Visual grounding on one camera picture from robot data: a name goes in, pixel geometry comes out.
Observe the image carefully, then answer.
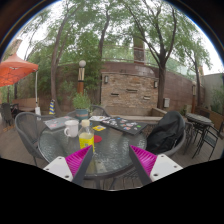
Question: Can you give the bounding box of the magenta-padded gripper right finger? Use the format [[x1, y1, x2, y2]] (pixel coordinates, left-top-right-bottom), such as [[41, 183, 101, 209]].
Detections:
[[128, 144, 184, 187]]

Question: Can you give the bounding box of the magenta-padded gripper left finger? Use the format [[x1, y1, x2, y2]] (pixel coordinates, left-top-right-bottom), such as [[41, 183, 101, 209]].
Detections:
[[43, 144, 95, 187]]

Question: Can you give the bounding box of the yellow-label clear drink bottle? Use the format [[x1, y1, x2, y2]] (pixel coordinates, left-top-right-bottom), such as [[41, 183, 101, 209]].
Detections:
[[78, 119, 96, 155]]

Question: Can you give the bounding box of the black jacket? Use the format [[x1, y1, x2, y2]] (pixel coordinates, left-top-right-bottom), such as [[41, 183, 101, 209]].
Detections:
[[145, 110, 186, 155]]

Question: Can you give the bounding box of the white ceramic mug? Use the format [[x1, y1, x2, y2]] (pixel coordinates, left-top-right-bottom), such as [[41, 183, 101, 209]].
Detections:
[[63, 119, 80, 138]]

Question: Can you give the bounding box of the grey laptop with stickers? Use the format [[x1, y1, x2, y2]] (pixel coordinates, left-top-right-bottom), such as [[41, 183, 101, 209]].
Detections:
[[43, 115, 79, 131]]

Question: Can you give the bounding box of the black slatted patio chair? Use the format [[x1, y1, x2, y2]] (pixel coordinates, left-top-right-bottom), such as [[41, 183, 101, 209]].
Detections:
[[192, 119, 224, 161]]

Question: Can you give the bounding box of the black laptop with stickers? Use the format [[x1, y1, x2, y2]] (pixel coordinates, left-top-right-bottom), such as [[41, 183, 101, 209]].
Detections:
[[100, 115, 148, 136]]

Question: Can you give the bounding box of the blue and yellow striped cone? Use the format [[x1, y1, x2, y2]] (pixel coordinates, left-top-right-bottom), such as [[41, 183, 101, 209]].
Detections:
[[48, 98, 56, 116]]

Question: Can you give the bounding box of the round dark patio table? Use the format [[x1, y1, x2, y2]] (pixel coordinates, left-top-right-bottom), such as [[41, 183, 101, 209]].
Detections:
[[185, 112, 213, 127]]

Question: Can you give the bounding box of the white printed paper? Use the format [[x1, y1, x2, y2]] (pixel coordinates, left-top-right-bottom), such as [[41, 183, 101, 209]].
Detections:
[[88, 114, 111, 122]]

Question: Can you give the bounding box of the green plant in teal pot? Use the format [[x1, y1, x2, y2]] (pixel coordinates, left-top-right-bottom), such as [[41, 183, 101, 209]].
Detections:
[[71, 91, 93, 120]]

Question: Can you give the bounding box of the dark-trunked tree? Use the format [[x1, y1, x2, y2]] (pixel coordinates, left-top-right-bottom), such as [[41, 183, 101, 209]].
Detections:
[[123, 0, 214, 110]]

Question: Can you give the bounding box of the leaning grey-trunked tree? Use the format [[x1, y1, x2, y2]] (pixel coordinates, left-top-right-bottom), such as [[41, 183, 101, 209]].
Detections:
[[29, 0, 124, 114]]

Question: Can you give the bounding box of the orange patio umbrella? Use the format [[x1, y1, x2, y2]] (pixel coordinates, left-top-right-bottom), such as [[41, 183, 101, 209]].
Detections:
[[0, 53, 40, 88]]

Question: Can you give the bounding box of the globe-topped lamp post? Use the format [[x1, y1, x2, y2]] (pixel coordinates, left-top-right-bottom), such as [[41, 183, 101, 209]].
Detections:
[[77, 59, 87, 95]]

